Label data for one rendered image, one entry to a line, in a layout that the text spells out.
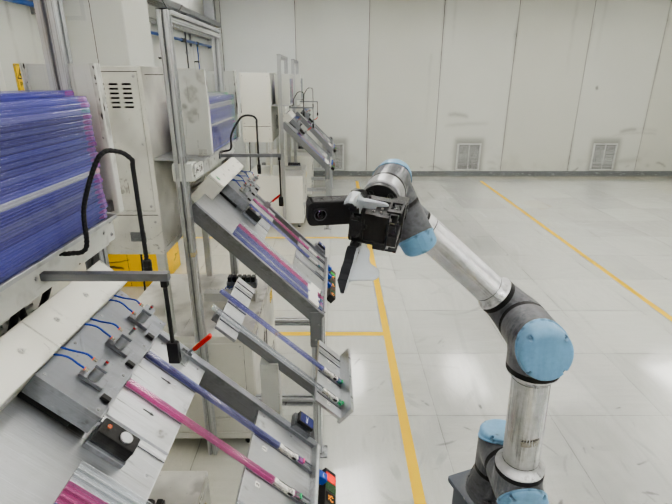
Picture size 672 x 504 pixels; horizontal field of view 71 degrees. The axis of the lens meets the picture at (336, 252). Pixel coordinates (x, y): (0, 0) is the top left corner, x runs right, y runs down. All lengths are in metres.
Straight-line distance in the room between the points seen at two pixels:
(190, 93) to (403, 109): 6.77
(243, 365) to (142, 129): 1.07
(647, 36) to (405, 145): 4.23
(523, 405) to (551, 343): 0.18
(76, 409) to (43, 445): 0.07
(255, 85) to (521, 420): 4.71
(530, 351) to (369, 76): 7.62
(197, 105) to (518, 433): 1.56
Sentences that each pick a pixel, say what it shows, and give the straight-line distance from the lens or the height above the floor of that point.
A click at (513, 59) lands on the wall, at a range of 8.96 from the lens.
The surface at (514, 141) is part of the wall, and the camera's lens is 9.07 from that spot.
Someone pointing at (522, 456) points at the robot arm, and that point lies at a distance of 1.29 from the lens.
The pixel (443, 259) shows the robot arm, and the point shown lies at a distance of 1.11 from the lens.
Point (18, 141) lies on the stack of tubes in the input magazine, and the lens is 0.93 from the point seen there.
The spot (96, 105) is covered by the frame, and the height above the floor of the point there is 1.63.
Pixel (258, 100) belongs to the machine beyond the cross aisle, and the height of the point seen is 1.44.
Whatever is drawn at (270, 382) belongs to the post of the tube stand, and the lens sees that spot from 1.62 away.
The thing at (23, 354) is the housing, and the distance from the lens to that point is 0.96.
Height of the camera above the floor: 1.68
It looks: 20 degrees down
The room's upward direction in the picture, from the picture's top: straight up
